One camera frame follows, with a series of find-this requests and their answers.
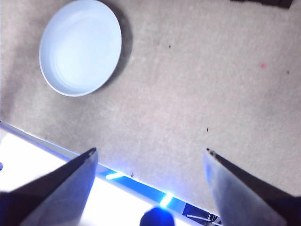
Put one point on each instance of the black plastic plate rack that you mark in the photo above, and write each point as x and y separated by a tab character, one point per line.
265	2

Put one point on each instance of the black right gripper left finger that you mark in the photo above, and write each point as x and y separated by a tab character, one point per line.
54	195

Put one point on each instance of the blue round plate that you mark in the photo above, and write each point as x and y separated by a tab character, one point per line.
80	49

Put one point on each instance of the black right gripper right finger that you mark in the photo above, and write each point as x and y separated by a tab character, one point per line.
237	195

